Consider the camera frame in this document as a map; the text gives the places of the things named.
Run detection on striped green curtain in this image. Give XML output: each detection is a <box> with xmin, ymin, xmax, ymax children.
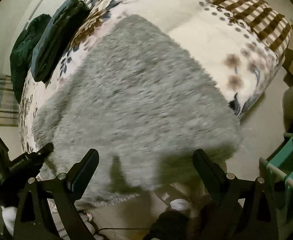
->
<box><xmin>0</xmin><ymin>75</ymin><xmax>19</xmax><ymax>127</ymax></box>

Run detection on folded blue jeans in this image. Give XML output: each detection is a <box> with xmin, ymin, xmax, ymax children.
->
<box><xmin>31</xmin><ymin>0</ymin><xmax>90</xmax><ymax>83</ymax></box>

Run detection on dark green blanket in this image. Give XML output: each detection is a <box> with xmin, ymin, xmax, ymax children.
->
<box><xmin>9</xmin><ymin>14</ymin><xmax>51</xmax><ymax>103</ymax></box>

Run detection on right grey slipper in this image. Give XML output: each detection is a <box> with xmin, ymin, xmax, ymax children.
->
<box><xmin>154</xmin><ymin>185</ymin><xmax>192</xmax><ymax>212</ymax></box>

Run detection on white gloved left hand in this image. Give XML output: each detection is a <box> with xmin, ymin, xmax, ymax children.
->
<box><xmin>1</xmin><ymin>206</ymin><xmax>18</xmax><ymax>236</ymax></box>

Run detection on floral bed quilt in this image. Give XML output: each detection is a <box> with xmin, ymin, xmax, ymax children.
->
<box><xmin>19</xmin><ymin>0</ymin><xmax>292</xmax><ymax>152</ymax></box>

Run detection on teal laundry rack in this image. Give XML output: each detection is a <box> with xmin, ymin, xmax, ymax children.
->
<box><xmin>259</xmin><ymin>132</ymin><xmax>293</xmax><ymax>205</ymax></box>

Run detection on grey fleece pants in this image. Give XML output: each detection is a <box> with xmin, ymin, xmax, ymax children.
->
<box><xmin>32</xmin><ymin>15</ymin><xmax>241</xmax><ymax>207</ymax></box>

